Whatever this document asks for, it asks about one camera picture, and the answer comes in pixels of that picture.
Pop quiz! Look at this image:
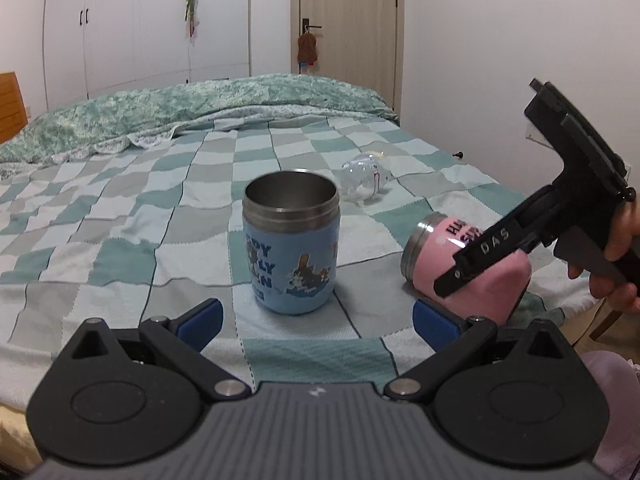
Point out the person's right hand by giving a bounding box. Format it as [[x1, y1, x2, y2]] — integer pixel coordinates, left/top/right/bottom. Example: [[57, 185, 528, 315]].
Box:
[[589, 200, 639, 314]]

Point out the beige wooden door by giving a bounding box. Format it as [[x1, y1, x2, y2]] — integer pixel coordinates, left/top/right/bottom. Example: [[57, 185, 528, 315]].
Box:
[[291, 0, 405, 112]]

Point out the green hanging plant ornament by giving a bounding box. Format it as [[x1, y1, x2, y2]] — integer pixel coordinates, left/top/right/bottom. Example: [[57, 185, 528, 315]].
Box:
[[184, 0, 198, 38]]

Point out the blue cartoon steel cup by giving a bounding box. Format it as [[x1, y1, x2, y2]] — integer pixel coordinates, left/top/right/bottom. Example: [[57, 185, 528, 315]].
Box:
[[242, 170, 341, 315]]

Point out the white wardrobe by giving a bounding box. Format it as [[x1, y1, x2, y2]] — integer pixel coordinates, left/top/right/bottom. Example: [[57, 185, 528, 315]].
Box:
[[43, 0, 250, 110]]

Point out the brown plush hanging toy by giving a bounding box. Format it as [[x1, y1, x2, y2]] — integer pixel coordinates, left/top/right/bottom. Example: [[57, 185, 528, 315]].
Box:
[[297, 32, 318, 67]]

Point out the orange wooden headboard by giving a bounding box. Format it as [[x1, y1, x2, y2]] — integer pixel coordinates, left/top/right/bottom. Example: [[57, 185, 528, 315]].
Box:
[[0, 72, 28, 143]]

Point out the checkered green bed sheet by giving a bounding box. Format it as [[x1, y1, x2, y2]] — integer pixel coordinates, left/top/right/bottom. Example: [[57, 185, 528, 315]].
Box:
[[1, 116, 522, 410]]

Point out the pink steel cup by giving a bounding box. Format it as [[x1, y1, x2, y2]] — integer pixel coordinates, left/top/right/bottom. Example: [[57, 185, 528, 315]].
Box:
[[400, 212, 532, 325]]

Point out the green floral duvet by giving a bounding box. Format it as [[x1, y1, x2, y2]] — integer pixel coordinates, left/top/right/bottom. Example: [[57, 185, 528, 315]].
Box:
[[1, 74, 399, 167]]

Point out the black door handle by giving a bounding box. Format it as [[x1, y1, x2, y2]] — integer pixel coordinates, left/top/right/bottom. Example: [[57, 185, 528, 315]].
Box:
[[302, 18, 322, 34]]

